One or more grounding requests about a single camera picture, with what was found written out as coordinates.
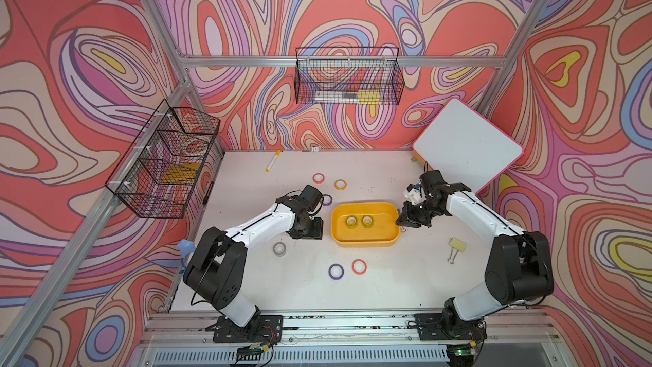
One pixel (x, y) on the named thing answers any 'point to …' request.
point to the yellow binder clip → (456, 245)
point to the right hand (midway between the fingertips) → (400, 228)
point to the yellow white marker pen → (272, 160)
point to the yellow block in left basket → (184, 172)
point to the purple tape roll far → (328, 200)
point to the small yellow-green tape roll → (351, 222)
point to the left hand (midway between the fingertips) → (318, 234)
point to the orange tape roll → (340, 184)
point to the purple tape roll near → (336, 271)
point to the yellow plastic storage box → (384, 232)
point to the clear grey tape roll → (279, 249)
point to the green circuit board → (246, 352)
